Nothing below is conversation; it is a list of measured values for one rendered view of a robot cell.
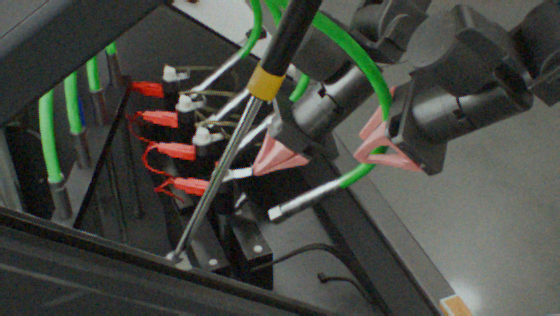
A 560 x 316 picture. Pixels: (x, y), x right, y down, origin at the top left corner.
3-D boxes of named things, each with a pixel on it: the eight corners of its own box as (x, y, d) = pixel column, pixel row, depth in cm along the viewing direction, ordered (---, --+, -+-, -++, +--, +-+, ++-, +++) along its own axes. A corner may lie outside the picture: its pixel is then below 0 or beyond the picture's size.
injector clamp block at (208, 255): (273, 320, 111) (273, 250, 101) (210, 341, 108) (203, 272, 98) (202, 178, 135) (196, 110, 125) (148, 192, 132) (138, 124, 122)
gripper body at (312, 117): (263, 97, 94) (303, 57, 90) (320, 133, 99) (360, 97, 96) (270, 130, 89) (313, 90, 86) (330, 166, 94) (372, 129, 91)
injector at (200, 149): (236, 244, 115) (231, 138, 102) (206, 253, 114) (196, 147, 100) (230, 232, 117) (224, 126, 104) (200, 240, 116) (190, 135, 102)
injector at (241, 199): (255, 281, 110) (252, 174, 96) (223, 291, 108) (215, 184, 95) (248, 268, 112) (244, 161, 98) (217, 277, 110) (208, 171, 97)
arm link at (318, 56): (423, 25, 87) (382, 24, 95) (355, -35, 82) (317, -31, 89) (372, 112, 86) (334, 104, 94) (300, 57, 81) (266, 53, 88)
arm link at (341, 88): (394, 87, 88) (384, 62, 92) (353, 55, 84) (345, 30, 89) (352, 125, 90) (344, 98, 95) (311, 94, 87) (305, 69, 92)
